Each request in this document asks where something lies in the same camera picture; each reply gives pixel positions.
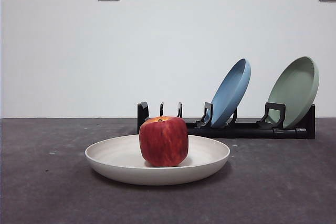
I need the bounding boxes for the green plate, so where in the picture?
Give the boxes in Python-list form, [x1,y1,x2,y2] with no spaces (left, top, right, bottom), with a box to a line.
[265,56,320,129]

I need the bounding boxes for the blue plate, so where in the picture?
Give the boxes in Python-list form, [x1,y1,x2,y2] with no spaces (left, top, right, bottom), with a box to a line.
[209,58,251,128]

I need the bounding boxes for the black plate rack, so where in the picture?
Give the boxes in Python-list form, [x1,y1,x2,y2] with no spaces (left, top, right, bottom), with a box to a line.
[136,101,316,140]

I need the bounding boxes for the red apple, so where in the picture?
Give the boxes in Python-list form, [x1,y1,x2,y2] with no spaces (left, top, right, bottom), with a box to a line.
[139,116,189,168]

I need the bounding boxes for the cream yellow plate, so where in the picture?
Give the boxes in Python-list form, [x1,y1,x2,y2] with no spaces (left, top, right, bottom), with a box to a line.
[84,134,231,186]

